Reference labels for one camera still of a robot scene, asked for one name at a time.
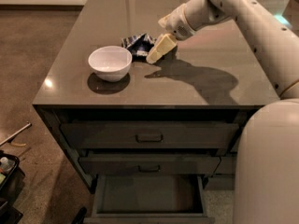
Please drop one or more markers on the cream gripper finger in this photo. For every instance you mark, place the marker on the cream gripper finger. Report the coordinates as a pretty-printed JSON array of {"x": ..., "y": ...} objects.
[{"x": 163, "y": 44}]

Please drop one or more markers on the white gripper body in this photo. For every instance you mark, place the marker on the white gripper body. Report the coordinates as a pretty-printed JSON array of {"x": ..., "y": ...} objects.
[{"x": 175, "y": 23}]

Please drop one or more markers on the blue chip bag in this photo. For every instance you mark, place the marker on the blue chip bag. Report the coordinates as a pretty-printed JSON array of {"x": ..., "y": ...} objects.
[{"x": 139, "y": 45}]

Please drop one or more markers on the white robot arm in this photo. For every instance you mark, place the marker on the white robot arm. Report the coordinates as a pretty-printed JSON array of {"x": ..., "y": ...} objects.
[{"x": 267, "y": 163}]

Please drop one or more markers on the grey top left drawer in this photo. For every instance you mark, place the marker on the grey top left drawer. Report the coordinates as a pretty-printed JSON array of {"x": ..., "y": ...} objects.
[{"x": 148, "y": 134}]

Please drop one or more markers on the grey top right drawer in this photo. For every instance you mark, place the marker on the grey top right drawer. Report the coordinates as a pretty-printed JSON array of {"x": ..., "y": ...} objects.
[{"x": 236, "y": 145}]

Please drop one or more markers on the grey middle left drawer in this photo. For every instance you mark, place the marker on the grey middle left drawer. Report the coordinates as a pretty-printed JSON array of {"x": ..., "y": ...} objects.
[{"x": 176, "y": 161}]

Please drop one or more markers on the grey middle right drawer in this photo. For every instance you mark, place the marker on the grey middle right drawer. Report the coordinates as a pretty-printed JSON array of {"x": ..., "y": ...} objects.
[{"x": 226, "y": 166}]

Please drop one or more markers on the grey bottom right drawer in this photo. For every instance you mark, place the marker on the grey bottom right drawer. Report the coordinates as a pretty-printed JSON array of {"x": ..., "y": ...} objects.
[{"x": 219, "y": 182}]

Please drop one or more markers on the open grey bottom drawer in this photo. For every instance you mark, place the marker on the open grey bottom drawer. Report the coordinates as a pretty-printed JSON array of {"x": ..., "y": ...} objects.
[{"x": 149, "y": 199}]

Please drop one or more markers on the white ceramic bowl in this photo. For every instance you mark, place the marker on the white ceramic bowl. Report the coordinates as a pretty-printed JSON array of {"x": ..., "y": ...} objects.
[{"x": 110, "y": 63}]

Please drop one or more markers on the metal rod on floor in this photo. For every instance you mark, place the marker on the metal rod on floor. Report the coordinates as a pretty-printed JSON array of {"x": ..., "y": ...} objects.
[{"x": 10, "y": 138}]

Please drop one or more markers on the black object at bottom edge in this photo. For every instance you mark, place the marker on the black object at bottom edge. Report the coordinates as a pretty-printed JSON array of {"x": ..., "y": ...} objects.
[{"x": 78, "y": 219}]

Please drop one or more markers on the black tray with bottle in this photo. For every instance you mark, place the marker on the black tray with bottle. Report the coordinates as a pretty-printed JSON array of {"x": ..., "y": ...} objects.
[{"x": 11, "y": 177}]

